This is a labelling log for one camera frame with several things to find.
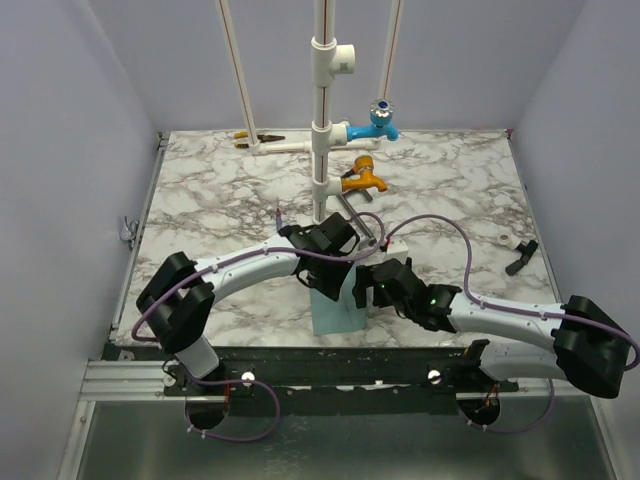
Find black metal base rail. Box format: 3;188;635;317
99;344;586;416

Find grey metal rod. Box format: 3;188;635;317
336;190;378;247

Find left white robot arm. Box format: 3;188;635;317
136;213;360;395

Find blue pen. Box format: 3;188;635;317
275;207;283;233

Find blue plastic faucet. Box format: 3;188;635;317
346;98;399;142

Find orange plastic faucet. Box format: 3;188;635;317
341;155;388;192

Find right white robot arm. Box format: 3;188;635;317
352;259;631;399

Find black handle tool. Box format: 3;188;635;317
505;240;539;276

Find white pvc pipe frame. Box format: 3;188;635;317
215;0;404;226

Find orange handled pliers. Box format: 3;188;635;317
233;132;286;149

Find white tape roll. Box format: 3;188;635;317
497;233;521;249

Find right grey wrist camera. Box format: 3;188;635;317
381;239;409;264

